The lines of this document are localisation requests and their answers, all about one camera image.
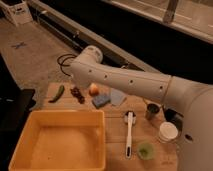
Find green pepper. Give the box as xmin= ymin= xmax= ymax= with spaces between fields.
xmin=48 ymin=85 xmax=65 ymax=103

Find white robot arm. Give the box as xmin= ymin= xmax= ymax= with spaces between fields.
xmin=70 ymin=45 xmax=213 ymax=171

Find metal cup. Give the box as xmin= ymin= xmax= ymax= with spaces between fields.
xmin=145 ymin=103 xmax=160 ymax=120

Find white paper cup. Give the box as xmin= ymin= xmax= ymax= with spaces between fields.
xmin=158 ymin=122 xmax=178 ymax=143

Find orange apple fruit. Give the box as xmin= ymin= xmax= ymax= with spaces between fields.
xmin=89 ymin=83 xmax=99 ymax=96

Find pale blue cloth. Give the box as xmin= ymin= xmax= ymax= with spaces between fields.
xmin=110 ymin=88 xmax=126 ymax=106

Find blue sponge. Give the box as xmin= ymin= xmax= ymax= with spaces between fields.
xmin=92 ymin=94 xmax=110 ymax=108

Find dark grape bunch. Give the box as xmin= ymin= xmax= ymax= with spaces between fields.
xmin=70 ymin=87 xmax=85 ymax=104

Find white dish brush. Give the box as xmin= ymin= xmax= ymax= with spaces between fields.
xmin=124 ymin=111 xmax=136 ymax=159

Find wooden cutting board table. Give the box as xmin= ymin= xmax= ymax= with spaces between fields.
xmin=42 ymin=82 xmax=177 ymax=171

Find yellow plastic bin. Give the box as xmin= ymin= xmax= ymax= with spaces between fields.
xmin=8 ymin=110 xmax=106 ymax=171

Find white storage crate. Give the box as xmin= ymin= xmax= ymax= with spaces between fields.
xmin=0 ymin=0 xmax=33 ymax=27

